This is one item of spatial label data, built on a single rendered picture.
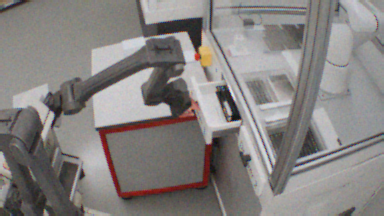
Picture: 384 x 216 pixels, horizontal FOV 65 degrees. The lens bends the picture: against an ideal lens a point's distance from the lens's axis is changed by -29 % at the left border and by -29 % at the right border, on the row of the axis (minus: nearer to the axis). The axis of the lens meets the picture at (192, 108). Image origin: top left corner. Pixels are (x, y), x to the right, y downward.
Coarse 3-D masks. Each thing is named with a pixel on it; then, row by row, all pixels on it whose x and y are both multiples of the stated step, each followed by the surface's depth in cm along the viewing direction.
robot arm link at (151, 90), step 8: (152, 72) 130; (160, 72) 122; (168, 72) 116; (176, 72) 114; (152, 80) 132; (160, 80) 129; (168, 80) 131; (144, 88) 144; (152, 88) 136; (160, 88) 138; (144, 96) 147; (152, 96) 143; (160, 96) 145; (144, 104) 150
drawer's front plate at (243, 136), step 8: (240, 128) 159; (240, 136) 161; (248, 136) 154; (248, 144) 152; (248, 152) 152; (256, 160) 146; (248, 168) 155; (256, 168) 144; (256, 176) 145; (264, 184) 141; (256, 192) 146
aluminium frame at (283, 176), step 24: (312, 0) 80; (312, 24) 84; (216, 48) 182; (312, 48) 87; (312, 72) 90; (240, 96) 160; (312, 96) 97; (288, 120) 113; (264, 144) 143; (288, 144) 115; (360, 144) 129; (264, 168) 139; (288, 168) 120; (312, 168) 126; (336, 168) 134
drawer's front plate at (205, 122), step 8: (192, 80) 175; (192, 88) 176; (192, 96) 179; (200, 96) 169; (200, 104) 166; (200, 112) 168; (200, 120) 170; (208, 120) 160; (208, 128) 159; (208, 136) 162
